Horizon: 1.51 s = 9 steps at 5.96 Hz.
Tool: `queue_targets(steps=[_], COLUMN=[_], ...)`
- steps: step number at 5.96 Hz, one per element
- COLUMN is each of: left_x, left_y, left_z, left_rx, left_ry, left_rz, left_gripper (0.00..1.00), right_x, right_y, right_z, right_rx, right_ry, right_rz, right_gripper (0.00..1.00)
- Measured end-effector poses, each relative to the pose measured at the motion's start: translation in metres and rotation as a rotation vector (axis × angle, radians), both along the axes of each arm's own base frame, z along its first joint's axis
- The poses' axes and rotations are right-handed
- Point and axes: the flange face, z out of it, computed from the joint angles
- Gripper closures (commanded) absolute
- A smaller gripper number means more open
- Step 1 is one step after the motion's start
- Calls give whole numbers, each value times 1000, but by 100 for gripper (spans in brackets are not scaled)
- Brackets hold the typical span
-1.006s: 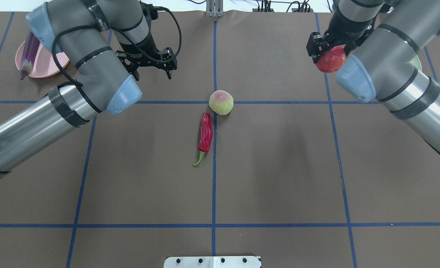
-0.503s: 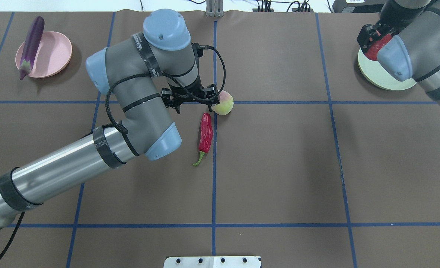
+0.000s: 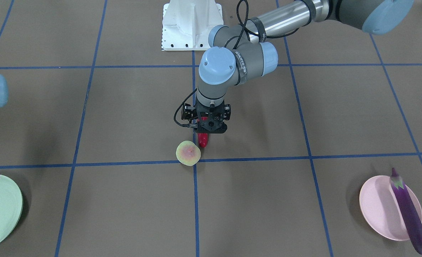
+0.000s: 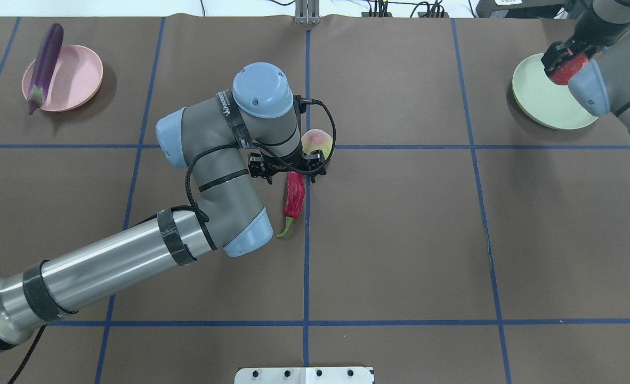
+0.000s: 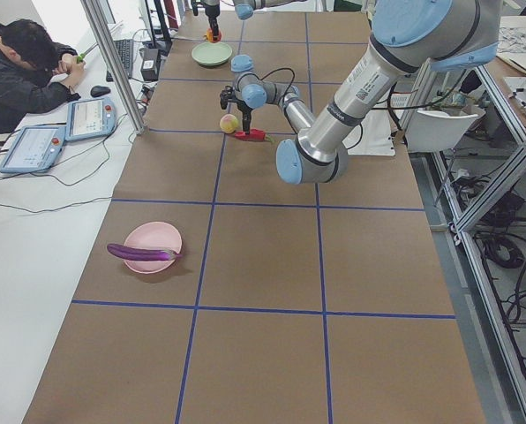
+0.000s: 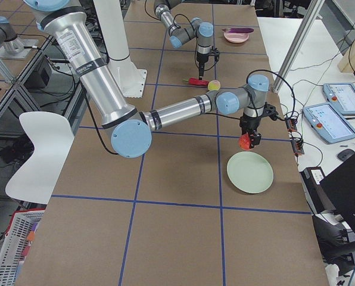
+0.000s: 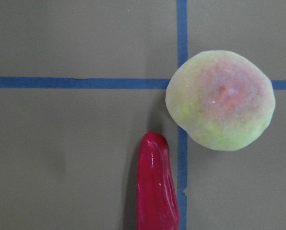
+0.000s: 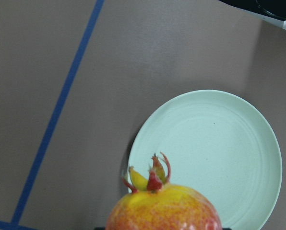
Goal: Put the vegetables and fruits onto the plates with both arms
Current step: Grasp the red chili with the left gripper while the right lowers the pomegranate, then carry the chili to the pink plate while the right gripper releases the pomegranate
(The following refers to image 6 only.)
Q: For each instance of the purple eggplant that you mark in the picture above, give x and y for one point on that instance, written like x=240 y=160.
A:
x=238 y=30

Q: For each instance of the black power box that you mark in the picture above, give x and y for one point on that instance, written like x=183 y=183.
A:
x=315 y=195

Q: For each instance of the brown table mat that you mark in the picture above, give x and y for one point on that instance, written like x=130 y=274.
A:
x=172 y=216

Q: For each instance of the pink plate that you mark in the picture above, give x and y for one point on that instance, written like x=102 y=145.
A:
x=236 y=37

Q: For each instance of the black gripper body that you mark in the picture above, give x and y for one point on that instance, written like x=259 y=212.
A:
x=248 y=123
x=202 y=57

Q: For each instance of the near blue teach pendant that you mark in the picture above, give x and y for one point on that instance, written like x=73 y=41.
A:
x=328 y=123

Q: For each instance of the white chair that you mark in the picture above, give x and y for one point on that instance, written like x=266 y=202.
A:
x=52 y=137

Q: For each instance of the far blue teach pendant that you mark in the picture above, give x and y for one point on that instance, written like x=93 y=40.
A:
x=341 y=96

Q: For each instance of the black computer mouse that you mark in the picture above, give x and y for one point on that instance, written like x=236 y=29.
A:
x=345 y=154

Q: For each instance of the blue teach pendant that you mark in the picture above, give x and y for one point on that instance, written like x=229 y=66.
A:
x=328 y=123
x=341 y=96

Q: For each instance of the green plate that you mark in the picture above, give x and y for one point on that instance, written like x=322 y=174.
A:
x=250 y=172

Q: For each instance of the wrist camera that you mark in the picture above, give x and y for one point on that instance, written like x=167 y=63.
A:
x=215 y=53
x=270 y=111

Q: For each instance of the red pomegranate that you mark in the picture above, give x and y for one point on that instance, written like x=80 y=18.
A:
x=245 y=142

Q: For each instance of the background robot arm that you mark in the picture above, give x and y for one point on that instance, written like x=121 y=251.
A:
x=12 y=46

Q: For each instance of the black monitor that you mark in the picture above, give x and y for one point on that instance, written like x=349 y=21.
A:
x=339 y=186

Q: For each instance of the aluminium frame post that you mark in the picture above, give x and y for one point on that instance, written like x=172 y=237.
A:
x=299 y=38

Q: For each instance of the green pink peach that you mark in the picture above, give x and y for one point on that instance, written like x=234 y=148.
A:
x=213 y=85

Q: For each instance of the red chili pepper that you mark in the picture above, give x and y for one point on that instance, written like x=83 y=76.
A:
x=196 y=82

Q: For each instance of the red white plastic basket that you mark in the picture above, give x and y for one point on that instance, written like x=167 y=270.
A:
x=17 y=242

